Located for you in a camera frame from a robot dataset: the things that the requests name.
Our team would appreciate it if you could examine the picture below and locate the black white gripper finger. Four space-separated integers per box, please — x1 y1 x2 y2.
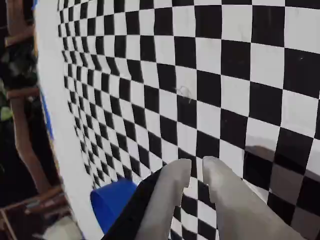
102 158 193 240

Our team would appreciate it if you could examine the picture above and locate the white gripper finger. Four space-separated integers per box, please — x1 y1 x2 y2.
202 156 309 240

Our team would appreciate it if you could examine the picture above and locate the blue round bowl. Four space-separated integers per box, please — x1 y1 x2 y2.
90 177 138 235

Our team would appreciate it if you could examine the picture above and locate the white blue penguin figure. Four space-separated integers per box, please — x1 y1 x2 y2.
41 216 85 240

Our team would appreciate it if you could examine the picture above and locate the blue tape strip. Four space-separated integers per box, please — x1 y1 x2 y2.
39 91 55 141

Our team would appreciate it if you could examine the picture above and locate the black white checkered cloth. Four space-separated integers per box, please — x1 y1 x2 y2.
33 0 320 240

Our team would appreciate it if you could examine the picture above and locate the green leafy plant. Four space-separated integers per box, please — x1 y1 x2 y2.
0 44 38 123

